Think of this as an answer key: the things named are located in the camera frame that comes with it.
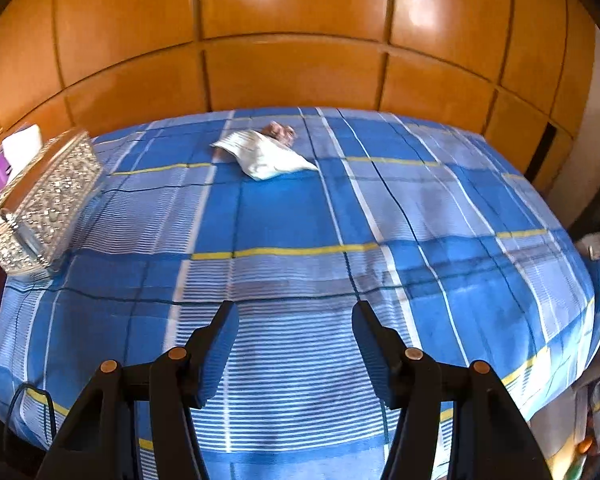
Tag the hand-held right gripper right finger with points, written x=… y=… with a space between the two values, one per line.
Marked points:
x=375 y=355

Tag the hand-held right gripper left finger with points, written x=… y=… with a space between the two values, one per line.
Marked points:
x=217 y=355

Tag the white grey sock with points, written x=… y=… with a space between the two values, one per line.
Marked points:
x=262 y=155

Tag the brown patterned sock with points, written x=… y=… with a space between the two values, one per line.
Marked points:
x=280 y=132

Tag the blue plaid bed sheet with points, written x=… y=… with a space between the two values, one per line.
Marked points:
x=305 y=260

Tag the grey cloth pile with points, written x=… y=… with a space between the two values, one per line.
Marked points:
x=597 y=420

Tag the white cloth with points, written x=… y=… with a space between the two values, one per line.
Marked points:
x=22 y=145

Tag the wooden wardrobe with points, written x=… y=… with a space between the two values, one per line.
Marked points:
x=300 y=25

